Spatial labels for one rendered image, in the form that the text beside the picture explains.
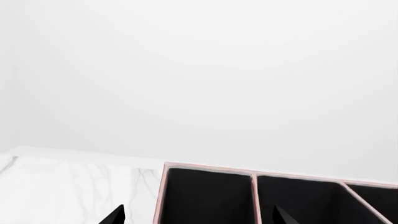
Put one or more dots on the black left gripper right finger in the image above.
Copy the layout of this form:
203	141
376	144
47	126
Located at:
283	217

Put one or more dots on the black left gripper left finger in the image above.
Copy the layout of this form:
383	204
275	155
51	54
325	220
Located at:
115	217

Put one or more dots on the pink caddy with black compartments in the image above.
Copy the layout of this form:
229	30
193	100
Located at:
211	196

